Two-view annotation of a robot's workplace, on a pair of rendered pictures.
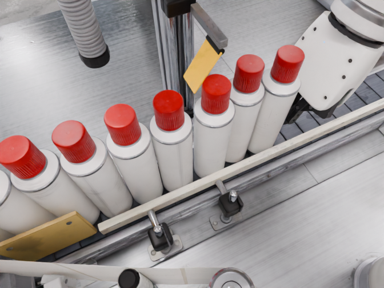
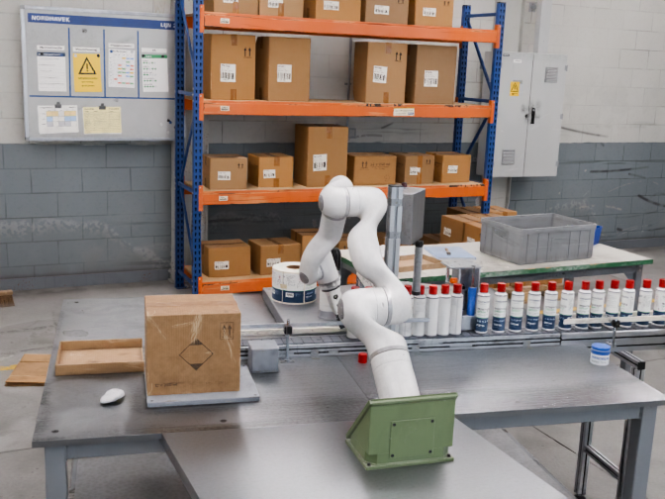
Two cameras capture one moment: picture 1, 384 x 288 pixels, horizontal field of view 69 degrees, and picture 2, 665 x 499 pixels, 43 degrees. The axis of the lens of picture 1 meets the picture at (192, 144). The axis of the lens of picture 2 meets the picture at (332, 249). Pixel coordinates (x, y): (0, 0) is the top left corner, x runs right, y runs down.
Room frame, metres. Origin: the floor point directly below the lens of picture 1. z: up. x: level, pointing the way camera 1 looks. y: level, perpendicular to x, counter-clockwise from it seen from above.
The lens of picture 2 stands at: (3.38, 0.35, 1.92)
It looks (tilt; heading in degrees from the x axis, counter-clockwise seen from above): 12 degrees down; 190
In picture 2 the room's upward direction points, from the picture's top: 2 degrees clockwise
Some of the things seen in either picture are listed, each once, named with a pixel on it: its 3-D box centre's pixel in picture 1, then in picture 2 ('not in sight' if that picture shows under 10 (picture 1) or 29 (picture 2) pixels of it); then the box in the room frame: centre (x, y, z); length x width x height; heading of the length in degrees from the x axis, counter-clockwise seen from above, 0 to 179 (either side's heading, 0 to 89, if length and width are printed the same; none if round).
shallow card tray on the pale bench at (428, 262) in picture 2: not in sight; (410, 262); (-1.38, -0.05, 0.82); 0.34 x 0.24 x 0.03; 131
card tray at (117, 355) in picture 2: not in sight; (100, 355); (0.66, -0.98, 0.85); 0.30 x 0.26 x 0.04; 115
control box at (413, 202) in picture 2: not in sight; (405, 215); (0.28, 0.06, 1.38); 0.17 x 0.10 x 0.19; 170
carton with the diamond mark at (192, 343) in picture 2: not in sight; (191, 342); (0.79, -0.59, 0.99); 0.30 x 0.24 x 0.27; 114
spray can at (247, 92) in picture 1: (239, 116); not in sight; (0.25, -0.07, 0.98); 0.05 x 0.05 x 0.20
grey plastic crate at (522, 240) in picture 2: not in sight; (536, 238); (-1.94, 0.68, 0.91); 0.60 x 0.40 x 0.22; 129
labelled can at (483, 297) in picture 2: not in sight; (482, 308); (0.04, 0.37, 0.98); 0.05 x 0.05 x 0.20
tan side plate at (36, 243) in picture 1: (50, 239); not in sight; (0.09, 0.19, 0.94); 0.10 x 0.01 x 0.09; 115
